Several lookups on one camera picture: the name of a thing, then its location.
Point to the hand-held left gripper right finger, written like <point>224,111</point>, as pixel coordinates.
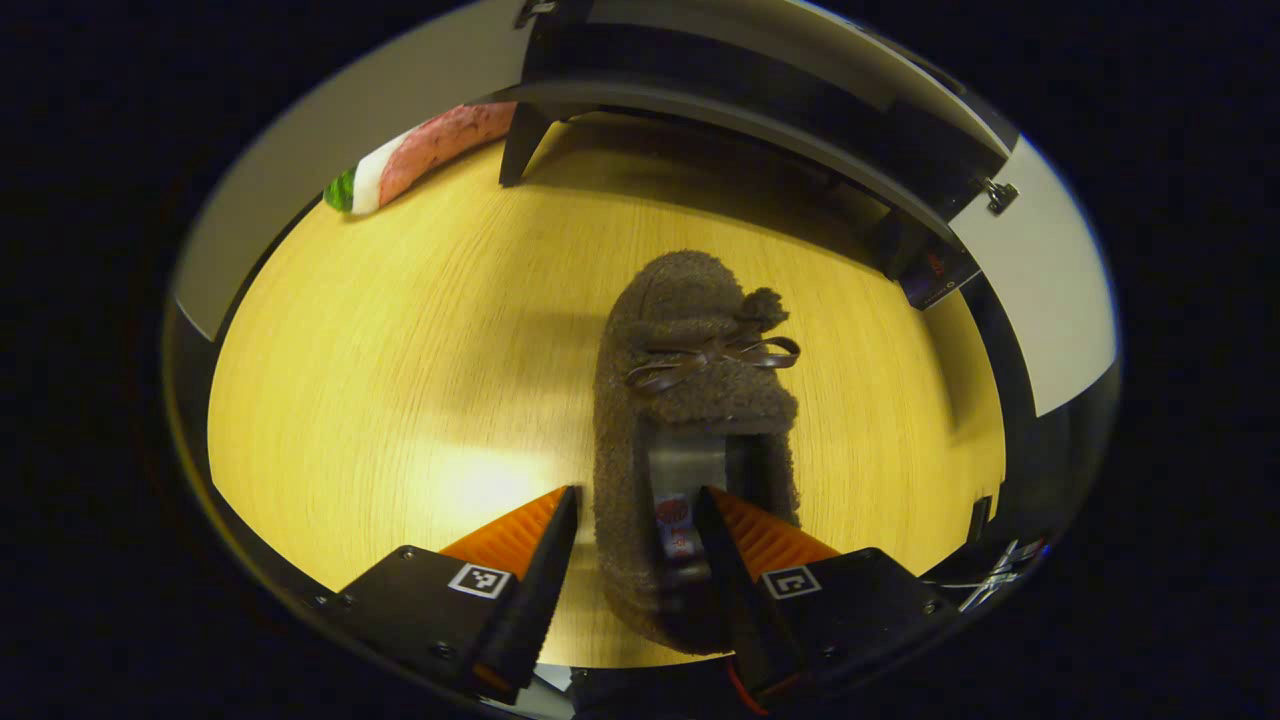
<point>740,600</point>

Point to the black labelled box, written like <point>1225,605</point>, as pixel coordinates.
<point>935,285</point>

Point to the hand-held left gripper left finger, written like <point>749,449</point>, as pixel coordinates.
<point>540,590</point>

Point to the white grey shoe cabinet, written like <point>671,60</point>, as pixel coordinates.
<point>750,90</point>

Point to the watermelon slice plush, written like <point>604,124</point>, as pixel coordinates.
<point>430,150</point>

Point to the brown fuzzy shoe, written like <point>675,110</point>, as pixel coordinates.
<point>690,400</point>

